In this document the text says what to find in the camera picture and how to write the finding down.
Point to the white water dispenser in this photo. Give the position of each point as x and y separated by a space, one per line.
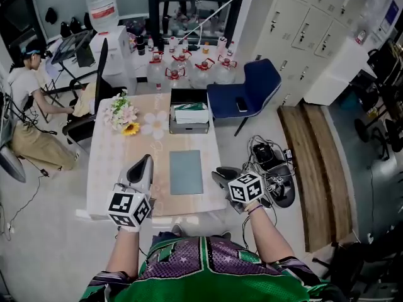
119 49

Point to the blue wall poster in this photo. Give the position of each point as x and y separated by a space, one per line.
390 14

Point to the person's left grey sneaker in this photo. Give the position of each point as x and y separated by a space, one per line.
177 230

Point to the wooden step platform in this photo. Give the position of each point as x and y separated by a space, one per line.
318 175

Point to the black round floor stand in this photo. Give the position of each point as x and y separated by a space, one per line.
363 131

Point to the white power strip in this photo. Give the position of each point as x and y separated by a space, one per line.
11 228

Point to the pale green notebook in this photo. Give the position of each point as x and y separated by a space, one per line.
185 171

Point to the orange drink bottle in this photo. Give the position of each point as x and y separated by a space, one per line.
206 48

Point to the black garment rack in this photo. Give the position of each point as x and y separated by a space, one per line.
384 64

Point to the large clear water barrel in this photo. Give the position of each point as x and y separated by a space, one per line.
102 8

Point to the pink tall tumbler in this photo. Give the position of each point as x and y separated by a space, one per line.
222 45

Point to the person's right forearm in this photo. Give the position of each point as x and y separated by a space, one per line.
270 234

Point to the black-framed window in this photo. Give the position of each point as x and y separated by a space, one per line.
154 11

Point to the artificial flower bunch with sunflower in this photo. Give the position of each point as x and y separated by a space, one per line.
130 128

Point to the person's right grey sneaker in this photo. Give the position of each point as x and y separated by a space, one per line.
227 234

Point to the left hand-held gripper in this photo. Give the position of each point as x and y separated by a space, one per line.
126 209

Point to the spare gripper unit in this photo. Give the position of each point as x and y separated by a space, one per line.
278 179

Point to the grey pod-shaped case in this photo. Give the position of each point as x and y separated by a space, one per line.
12 165

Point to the person's left forearm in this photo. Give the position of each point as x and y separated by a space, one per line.
124 253

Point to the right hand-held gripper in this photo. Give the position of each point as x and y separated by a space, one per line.
245 187

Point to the blue shell chair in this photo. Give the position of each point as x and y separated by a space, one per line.
226 99

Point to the group of black wall-hung caps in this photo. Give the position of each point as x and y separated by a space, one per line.
74 26

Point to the teal waste bin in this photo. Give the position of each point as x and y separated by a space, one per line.
349 101

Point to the black swivel chair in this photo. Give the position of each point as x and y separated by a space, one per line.
362 263

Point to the black folding stand table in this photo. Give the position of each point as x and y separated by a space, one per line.
74 44

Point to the black tumbler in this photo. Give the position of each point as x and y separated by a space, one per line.
140 46

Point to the small red-capped bottle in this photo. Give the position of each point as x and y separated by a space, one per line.
230 49
150 44
172 44
185 45

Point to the purple wristband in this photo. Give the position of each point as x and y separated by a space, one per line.
255 208

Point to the black power box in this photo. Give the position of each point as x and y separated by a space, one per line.
263 153

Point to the person's grey sneaker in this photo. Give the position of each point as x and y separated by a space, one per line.
227 234
177 230

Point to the white and green paper box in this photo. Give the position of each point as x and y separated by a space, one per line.
192 116

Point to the green purple mesh jersey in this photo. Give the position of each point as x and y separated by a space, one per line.
220 285

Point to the black pod-shaped case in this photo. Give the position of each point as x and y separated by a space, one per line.
288 197

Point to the black desktop storage box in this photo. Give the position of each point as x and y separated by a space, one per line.
189 128

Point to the pink floral tablecloth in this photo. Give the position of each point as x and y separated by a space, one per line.
110 168

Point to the black office chair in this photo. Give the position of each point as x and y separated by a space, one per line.
101 74

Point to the black smartphone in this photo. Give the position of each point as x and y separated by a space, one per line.
241 104

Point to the white low cabinet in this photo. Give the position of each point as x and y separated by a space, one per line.
333 74

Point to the red-labelled clear bottle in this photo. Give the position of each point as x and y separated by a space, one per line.
360 38

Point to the beige metal locker cabinet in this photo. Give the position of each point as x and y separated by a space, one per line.
289 20

